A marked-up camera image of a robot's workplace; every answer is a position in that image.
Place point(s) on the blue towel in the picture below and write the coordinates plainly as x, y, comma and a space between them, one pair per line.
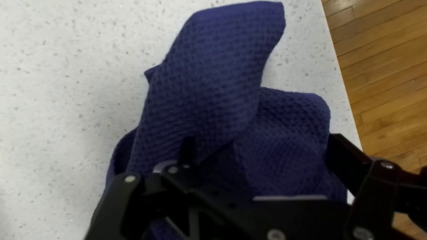
213, 88

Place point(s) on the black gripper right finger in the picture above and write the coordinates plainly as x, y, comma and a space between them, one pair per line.
378, 194

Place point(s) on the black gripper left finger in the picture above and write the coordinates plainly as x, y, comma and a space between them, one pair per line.
120, 208

